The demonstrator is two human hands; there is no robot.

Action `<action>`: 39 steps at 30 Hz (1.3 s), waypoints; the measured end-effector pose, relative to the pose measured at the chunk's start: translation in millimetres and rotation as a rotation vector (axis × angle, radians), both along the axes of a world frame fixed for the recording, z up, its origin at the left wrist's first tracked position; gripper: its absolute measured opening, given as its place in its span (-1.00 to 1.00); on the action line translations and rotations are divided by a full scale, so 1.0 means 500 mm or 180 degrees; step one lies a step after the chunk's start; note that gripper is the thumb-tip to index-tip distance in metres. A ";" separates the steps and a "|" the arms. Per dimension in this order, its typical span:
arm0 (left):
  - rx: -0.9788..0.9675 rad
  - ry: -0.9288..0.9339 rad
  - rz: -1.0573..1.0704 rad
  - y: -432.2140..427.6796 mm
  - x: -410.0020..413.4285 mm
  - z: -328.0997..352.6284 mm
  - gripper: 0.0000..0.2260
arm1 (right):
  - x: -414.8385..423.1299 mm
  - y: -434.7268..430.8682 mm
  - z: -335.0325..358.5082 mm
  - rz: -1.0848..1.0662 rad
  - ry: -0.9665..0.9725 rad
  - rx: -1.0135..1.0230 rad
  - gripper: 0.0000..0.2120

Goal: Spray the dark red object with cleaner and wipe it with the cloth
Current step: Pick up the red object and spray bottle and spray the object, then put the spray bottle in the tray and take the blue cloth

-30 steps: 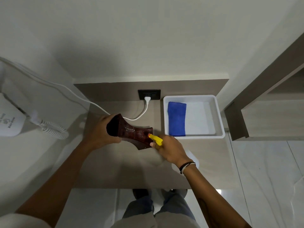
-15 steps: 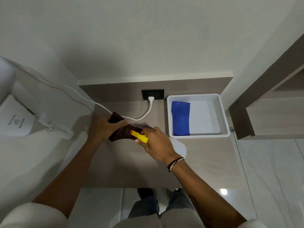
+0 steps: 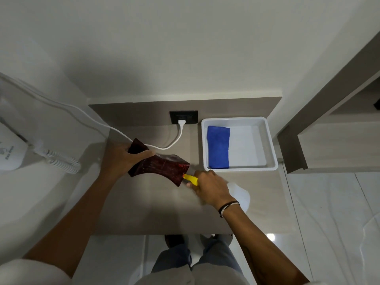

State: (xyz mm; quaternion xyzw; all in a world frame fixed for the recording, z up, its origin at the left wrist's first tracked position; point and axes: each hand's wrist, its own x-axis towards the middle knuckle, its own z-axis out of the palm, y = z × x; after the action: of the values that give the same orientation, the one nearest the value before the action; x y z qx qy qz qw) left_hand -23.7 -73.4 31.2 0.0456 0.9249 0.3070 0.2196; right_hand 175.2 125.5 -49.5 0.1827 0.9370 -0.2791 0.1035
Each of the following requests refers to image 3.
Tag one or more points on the person's left hand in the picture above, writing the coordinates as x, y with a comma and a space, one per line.
115, 163

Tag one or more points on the person's right hand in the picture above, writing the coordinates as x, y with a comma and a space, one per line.
212, 189

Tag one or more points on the white spray bottle yellow trigger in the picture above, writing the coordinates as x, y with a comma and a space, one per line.
240, 194

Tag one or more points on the blue cloth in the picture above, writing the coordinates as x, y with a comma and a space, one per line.
219, 146

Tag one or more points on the dark red glitter vase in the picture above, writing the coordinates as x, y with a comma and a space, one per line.
161, 169

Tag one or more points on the person's left forearm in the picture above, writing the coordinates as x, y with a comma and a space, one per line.
71, 225

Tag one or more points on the person's right forearm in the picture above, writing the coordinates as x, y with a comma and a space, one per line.
261, 252

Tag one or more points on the black and white wristband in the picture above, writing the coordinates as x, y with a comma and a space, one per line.
227, 207

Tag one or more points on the white plastic tray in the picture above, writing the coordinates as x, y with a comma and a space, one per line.
252, 145

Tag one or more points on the dark left shoe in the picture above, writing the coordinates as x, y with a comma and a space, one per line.
174, 240

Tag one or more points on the blue jeans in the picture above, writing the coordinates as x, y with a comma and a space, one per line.
216, 255

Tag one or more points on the grey wooden cabinet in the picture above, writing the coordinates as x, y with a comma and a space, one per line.
329, 145

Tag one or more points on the white shirt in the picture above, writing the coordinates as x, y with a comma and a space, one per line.
29, 273

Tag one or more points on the black wall socket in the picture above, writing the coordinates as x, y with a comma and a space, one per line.
190, 115

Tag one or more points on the white wall hair dryer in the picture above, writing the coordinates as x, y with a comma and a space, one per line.
10, 148

